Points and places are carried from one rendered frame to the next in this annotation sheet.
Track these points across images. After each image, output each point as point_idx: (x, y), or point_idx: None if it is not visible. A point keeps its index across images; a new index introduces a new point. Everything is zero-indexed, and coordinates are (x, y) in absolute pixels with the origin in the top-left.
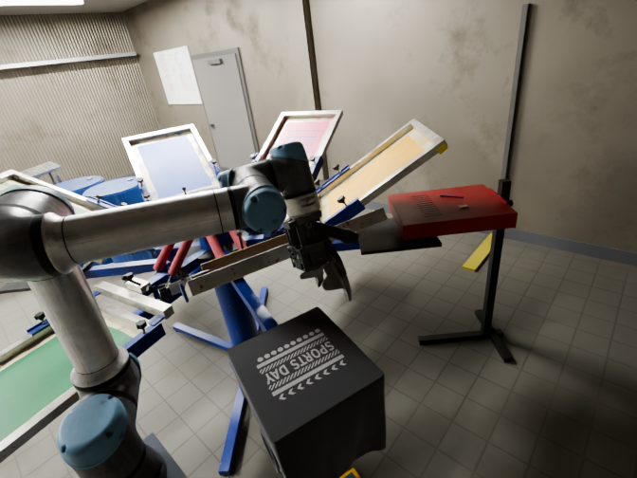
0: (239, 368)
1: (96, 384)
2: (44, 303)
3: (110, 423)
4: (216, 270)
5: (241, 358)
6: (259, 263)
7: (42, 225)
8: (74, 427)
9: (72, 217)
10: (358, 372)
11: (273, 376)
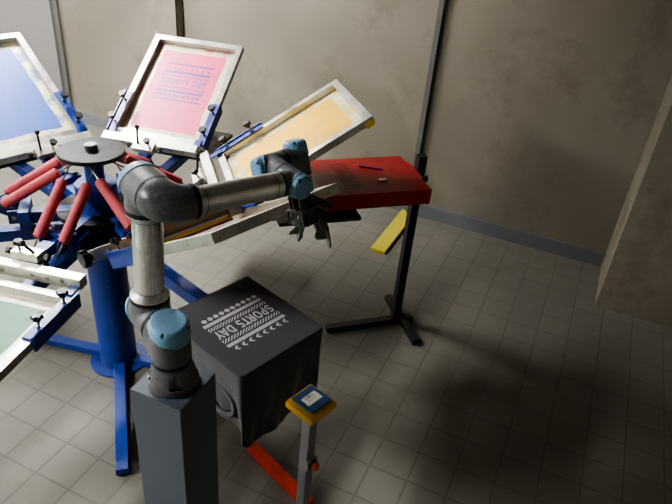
0: None
1: (158, 303)
2: (145, 240)
3: (186, 322)
4: (228, 226)
5: None
6: (255, 222)
7: (199, 190)
8: (162, 325)
9: (207, 186)
10: (301, 326)
11: (223, 334)
